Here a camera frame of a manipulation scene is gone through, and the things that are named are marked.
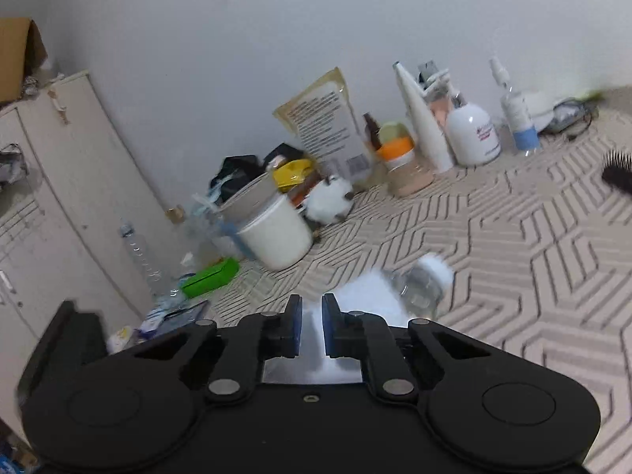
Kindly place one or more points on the blue plastic container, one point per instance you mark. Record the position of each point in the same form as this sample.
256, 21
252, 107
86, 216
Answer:
229, 234

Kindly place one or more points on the blue label spray bottle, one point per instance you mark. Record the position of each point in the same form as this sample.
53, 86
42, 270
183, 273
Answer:
518, 113

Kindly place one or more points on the pink carton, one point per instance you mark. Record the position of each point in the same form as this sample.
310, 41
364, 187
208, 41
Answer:
439, 108

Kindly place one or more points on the green box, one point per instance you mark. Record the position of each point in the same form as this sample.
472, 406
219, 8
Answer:
210, 279

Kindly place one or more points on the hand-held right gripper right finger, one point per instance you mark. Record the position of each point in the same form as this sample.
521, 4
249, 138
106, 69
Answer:
329, 328

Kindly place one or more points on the white fluffy plush toy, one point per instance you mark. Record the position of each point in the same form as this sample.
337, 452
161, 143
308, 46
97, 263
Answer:
328, 202

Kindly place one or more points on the small brown bottle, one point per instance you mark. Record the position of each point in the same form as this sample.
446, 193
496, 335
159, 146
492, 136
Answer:
373, 133

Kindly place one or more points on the black hairbrush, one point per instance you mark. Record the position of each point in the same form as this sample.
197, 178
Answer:
619, 173

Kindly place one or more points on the gold cap clear bottle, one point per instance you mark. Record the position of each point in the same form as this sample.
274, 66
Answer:
180, 229

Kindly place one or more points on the tall empty plastic bottle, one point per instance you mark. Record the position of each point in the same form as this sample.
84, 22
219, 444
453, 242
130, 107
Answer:
140, 256

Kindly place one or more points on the cardboard box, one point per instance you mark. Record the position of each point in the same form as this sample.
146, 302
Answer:
17, 57

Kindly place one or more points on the clear plastic water bottle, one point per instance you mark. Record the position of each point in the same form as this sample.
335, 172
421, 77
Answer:
419, 291

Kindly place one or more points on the white canister with beige lid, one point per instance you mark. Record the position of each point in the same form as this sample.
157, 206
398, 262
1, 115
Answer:
274, 237

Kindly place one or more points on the white pump bottle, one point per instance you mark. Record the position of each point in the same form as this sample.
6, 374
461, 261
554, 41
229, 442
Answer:
474, 133

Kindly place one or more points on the black bag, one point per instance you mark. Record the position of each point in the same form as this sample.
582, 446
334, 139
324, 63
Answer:
234, 173

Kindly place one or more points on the pale green round lid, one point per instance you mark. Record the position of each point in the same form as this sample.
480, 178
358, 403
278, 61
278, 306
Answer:
392, 131

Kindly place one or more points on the wall socket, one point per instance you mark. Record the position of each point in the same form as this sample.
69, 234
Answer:
427, 73

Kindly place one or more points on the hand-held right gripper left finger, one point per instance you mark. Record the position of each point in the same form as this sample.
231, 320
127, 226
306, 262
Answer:
295, 328

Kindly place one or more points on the white wiping cloth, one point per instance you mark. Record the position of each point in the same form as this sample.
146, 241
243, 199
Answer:
365, 298

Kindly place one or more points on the white cabinet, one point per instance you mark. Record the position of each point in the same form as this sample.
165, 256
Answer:
64, 207

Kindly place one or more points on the white squeeze tube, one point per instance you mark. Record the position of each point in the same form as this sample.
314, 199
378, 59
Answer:
427, 118

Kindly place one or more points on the yellow packet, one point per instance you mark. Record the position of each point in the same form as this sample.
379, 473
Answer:
291, 175

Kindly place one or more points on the beige food pouch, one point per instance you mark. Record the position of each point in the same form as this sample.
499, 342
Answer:
328, 123

